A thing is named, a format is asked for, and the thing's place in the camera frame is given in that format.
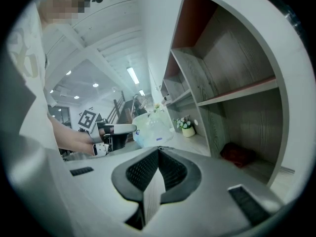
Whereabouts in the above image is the person's head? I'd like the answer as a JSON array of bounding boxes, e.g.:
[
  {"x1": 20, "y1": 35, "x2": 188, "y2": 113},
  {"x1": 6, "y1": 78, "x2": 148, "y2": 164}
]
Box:
[{"x1": 39, "y1": 0, "x2": 87, "y2": 26}]

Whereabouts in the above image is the white plastic-wrapped tissues pack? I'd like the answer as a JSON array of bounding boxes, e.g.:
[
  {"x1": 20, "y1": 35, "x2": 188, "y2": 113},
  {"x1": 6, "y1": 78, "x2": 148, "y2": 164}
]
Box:
[{"x1": 132, "y1": 112, "x2": 176, "y2": 150}]

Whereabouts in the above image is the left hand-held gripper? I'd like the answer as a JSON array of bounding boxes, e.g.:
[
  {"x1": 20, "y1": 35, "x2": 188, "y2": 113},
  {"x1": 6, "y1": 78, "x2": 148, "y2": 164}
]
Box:
[{"x1": 78, "y1": 109, "x2": 138, "y2": 157}]

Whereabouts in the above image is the grey wooden desk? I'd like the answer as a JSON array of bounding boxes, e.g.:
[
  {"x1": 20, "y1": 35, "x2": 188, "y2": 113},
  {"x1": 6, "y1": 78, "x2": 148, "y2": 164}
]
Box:
[{"x1": 63, "y1": 0, "x2": 311, "y2": 232}]

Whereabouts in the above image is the dark red cloth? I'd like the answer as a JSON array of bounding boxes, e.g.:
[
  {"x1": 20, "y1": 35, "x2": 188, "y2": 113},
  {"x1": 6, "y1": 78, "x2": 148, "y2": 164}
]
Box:
[{"x1": 219, "y1": 142, "x2": 257, "y2": 168}]

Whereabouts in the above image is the person's left forearm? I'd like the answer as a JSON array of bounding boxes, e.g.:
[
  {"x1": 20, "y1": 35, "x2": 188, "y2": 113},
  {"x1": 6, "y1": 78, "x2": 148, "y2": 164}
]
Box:
[{"x1": 48, "y1": 114, "x2": 96, "y2": 156}]

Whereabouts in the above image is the grey wooden shelf unit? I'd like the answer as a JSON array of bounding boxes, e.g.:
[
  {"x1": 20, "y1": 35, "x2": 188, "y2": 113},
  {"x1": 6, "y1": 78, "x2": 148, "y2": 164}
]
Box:
[{"x1": 159, "y1": 0, "x2": 311, "y2": 190}]

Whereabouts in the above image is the person's white t-shirt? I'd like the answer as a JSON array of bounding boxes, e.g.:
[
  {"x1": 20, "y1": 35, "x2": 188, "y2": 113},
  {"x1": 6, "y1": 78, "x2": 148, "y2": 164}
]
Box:
[{"x1": 6, "y1": 0, "x2": 61, "y2": 151}]

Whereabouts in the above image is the white pot with flowers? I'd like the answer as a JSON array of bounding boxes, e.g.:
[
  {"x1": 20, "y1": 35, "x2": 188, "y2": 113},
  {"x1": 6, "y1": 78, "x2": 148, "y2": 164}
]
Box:
[{"x1": 172, "y1": 116, "x2": 197, "y2": 138}]

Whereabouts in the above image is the dark stair railing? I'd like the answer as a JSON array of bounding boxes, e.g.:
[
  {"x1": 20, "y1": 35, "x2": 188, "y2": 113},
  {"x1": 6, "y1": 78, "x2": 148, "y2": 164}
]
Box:
[{"x1": 108, "y1": 94, "x2": 135, "y2": 125}]

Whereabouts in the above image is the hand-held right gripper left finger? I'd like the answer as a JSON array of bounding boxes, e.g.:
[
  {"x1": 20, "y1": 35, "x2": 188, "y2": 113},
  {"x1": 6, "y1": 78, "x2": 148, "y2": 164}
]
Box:
[{"x1": 48, "y1": 146, "x2": 160, "y2": 237}]

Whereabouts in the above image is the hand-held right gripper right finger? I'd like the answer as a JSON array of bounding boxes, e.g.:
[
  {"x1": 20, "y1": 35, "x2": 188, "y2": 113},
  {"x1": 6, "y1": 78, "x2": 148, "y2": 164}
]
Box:
[{"x1": 143, "y1": 146, "x2": 292, "y2": 237}]

